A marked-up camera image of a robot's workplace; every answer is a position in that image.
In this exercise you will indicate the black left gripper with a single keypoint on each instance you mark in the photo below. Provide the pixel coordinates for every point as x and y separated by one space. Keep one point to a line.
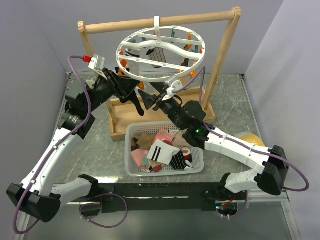
121 87

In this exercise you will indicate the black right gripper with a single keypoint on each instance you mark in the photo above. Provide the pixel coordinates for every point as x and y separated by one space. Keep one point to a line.
149 100

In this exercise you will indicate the black sock white stripes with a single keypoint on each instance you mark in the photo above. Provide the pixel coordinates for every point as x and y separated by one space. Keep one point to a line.
131 96

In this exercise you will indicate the orange clothes peg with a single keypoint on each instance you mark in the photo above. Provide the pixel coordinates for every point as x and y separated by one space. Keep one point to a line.
141 85
193 73

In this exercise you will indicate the black white striped sock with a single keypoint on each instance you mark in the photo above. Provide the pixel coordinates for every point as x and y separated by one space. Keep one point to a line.
156 54

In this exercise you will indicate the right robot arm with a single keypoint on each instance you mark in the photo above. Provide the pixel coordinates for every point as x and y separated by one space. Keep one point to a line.
268 166

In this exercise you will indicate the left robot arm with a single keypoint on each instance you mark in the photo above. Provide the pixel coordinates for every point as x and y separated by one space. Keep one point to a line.
36 195

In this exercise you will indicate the white round clip hanger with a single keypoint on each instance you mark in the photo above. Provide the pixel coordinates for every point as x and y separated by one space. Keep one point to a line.
148 47

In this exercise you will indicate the white plastic laundry basket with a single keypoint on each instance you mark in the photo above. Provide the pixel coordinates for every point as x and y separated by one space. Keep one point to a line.
136 130

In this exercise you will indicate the tan brown sock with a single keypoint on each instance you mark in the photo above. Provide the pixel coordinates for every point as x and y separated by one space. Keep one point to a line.
144 142

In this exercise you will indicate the beige folded sock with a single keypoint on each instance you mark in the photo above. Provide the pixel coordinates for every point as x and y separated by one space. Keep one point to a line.
179 141

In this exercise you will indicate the pink sock left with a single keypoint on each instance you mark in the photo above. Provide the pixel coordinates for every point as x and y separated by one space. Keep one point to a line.
140 158

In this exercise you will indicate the red santa sock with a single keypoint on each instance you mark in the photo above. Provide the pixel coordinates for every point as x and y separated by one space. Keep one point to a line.
187 154

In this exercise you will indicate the yellow dish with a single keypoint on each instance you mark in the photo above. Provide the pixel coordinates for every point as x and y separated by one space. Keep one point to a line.
250 138

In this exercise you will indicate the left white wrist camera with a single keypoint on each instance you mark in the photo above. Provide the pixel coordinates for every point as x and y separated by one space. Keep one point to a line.
96 64

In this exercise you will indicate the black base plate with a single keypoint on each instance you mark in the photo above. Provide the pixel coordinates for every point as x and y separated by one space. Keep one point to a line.
170 196

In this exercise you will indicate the aluminium rail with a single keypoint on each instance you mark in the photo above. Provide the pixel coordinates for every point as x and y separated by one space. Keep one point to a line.
267 197

